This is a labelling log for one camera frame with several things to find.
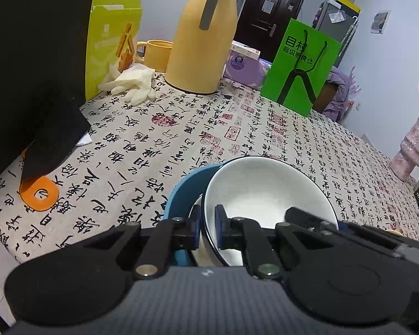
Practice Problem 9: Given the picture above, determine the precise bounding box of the folded pale umbrella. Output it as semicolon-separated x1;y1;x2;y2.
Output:
340;16;360;47

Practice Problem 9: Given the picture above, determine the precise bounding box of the wall picture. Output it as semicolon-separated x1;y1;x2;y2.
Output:
370;10;392;35

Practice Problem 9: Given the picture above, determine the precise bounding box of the white carton box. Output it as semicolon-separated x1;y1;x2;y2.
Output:
230;40;261;60

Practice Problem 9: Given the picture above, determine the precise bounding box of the yellow box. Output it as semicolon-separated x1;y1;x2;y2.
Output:
335;0;360;15

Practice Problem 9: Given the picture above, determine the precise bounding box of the green paper bag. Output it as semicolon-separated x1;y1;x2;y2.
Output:
260;18;343;117

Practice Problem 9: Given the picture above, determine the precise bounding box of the grey refrigerator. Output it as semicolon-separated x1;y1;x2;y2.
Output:
312;0;357;44

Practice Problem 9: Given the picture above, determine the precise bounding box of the pink mottled vase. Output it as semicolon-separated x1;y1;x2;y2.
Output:
389;118;419;182

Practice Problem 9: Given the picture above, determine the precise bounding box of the pale purple wall decoration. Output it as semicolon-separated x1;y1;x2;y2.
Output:
347;66;363;103

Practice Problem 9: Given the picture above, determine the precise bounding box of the wooden chair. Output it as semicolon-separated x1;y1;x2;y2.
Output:
312;80;336;114

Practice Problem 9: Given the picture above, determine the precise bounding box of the black paper bag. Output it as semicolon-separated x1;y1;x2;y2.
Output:
0;0;99;187

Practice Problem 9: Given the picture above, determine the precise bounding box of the orange round tag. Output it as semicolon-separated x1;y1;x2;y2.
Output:
19;175;61;212

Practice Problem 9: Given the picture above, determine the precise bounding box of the blue bowl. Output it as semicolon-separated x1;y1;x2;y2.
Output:
159;162;227;267

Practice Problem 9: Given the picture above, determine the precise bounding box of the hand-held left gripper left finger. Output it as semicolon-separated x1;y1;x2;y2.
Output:
81;203;201;281

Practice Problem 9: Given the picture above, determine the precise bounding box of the purple tissue pack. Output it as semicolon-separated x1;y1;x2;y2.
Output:
223;51;273;91

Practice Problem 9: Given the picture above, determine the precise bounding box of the yellow-green snack box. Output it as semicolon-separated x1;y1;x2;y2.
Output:
85;0;142;102

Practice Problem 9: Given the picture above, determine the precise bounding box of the yellow mug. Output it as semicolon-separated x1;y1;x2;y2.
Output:
136;40;173;74

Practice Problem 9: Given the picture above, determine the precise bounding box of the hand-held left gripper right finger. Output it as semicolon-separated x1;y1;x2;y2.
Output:
215;204;333;281

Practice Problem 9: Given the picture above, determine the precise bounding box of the yellow thermos jug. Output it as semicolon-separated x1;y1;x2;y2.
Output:
165;0;241;95

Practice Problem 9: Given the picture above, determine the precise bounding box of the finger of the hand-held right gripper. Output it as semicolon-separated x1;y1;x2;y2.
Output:
285;207;406;258

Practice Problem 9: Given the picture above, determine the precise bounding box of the purple jacket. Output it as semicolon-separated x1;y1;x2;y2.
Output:
323;66;353;124

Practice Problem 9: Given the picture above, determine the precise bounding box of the white rubber glove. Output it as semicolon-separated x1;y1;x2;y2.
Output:
124;84;156;106
97;67;154;93

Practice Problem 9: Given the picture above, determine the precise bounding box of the dark entrance door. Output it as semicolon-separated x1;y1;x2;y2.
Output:
236;0;307;54

